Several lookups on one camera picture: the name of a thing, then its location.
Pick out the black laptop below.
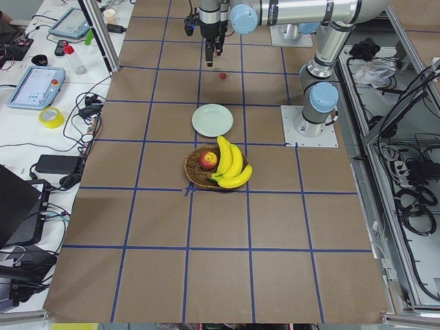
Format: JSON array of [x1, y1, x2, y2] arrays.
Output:
[[1, 166, 50, 248]]

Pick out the near teach pendant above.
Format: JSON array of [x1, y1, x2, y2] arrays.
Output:
[[7, 65, 66, 110]]

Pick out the black power adapter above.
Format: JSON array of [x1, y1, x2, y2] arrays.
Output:
[[35, 155, 80, 175]]

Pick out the aluminium frame post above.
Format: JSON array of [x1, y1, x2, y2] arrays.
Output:
[[78, 0, 120, 74]]

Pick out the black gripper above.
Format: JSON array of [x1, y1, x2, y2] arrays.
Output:
[[200, 22, 227, 67]]

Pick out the yellow tape roll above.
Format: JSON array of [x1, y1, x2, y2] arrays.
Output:
[[38, 107, 65, 129]]

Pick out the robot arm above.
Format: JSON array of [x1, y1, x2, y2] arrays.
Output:
[[184, 0, 389, 138]]

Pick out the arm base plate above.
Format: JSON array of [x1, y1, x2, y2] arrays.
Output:
[[270, 24, 313, 48], [280, 105, 338, 148]]

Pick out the far teach pendant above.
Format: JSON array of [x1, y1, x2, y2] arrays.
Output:
[[49, 8, 90, 39]]

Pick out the green marker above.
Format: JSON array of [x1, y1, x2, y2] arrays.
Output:
[[85, 29, 94, 46]]

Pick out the paper cup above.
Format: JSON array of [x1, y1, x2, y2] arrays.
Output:
[[103, 8, 116, 24]]

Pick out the red apple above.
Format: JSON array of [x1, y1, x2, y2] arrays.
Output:
[[199, 151, 218, 171]]

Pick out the teach pendant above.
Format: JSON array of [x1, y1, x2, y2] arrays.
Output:
[[49, 8, 90, 39], [7, 65, 66, 110]]

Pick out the light green round plate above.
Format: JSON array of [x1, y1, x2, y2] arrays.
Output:
[[192, 104, 234, 138]]

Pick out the clear bottle red cap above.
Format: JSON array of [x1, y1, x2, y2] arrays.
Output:
[[63, 43, 87, 75]]

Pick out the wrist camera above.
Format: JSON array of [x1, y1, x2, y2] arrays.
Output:
[[184, 14, 199, 36]]

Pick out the brown wicker basket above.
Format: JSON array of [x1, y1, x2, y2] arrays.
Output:
[[184, 146, 253, 190]]

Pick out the yellow banana bunch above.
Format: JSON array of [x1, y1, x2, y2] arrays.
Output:
[[211, 136, 253, 189]]

